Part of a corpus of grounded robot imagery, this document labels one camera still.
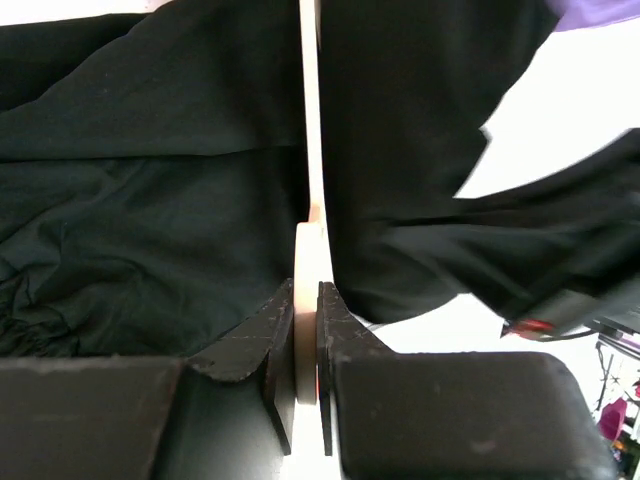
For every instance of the black trousers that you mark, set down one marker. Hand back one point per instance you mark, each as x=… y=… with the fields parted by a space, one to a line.
x=153 y=169

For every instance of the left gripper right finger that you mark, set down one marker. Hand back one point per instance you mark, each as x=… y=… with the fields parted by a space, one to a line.
x=478 y=415

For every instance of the pink wooden hanger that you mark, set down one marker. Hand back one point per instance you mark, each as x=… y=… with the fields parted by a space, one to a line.
x=312 y=262

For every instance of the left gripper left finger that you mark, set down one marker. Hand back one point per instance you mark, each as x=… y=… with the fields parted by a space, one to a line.
x=223 y=413

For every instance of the lilac purple shirt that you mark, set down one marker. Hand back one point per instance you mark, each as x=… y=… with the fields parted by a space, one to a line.
x=584 y=14

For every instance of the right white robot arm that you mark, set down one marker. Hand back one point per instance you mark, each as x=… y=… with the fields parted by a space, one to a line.
x=613 y=312

